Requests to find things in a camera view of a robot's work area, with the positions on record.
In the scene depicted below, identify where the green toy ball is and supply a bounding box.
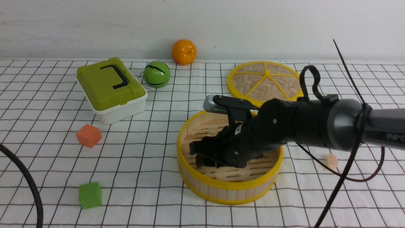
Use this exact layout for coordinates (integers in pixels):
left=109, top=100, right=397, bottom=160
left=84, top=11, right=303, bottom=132
left=143, top=61, right=171, bottom=88

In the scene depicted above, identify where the woven bamboo steamer lid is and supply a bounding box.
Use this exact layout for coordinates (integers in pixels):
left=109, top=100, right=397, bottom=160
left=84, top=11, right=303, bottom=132
left=227, top=61, right=303, bottom=107

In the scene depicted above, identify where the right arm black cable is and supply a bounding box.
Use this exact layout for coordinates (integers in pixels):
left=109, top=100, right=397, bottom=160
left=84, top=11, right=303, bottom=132
left=296, top=39, right=385, bottom=228

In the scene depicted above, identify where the orange foam cube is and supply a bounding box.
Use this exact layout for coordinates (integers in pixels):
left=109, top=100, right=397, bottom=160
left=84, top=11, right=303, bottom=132
left=76, top=124, right=102, bottom=148

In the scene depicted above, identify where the green lid white box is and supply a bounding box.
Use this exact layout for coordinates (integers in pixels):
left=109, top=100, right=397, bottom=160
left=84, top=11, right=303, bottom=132
left=76, top=57, right=148, bottom=125

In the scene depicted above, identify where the green foam cube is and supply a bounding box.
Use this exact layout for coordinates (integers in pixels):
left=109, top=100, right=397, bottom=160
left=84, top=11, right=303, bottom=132
left=78, top=182, right=102, bottom=209

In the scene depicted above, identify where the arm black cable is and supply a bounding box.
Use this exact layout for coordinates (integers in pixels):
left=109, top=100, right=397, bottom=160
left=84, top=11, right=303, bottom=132
left=296, top=39, right=385, bottom=228
left=0, top=143, right=44, bottom=228

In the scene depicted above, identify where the bamboo steamer tray yellow rim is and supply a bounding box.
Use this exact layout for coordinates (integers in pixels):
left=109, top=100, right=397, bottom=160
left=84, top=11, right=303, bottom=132
left=177, top=111, right=284, bottom=205

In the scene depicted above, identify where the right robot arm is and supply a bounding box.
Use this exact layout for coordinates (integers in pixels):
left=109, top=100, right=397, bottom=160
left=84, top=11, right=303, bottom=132
left=189, top=95, right=405, bottom=168

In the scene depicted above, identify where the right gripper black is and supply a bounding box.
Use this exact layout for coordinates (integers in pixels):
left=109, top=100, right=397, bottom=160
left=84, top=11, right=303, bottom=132
left=189, top=123, right=288, bottom=168

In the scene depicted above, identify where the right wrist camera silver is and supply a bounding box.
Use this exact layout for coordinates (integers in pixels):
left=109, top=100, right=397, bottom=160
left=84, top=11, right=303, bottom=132
left=203, top=94, right=258, bottom=122

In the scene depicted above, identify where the pink dumpling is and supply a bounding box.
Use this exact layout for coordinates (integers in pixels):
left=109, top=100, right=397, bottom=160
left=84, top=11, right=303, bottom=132
left=324, top=154, right=339, bottom=170

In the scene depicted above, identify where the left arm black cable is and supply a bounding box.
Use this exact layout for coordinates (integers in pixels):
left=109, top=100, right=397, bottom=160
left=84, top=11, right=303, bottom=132
left=0, top=143, right=44, bottom=228

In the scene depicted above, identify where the white grid tablecloth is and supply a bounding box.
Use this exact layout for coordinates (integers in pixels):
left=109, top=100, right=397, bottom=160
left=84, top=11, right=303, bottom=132
left=0, top=59, right=405, bottom=228

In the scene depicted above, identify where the orange toy fruit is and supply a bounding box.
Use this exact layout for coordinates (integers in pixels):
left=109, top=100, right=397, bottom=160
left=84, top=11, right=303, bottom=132
left=171, top=39, right=198, bottom=66

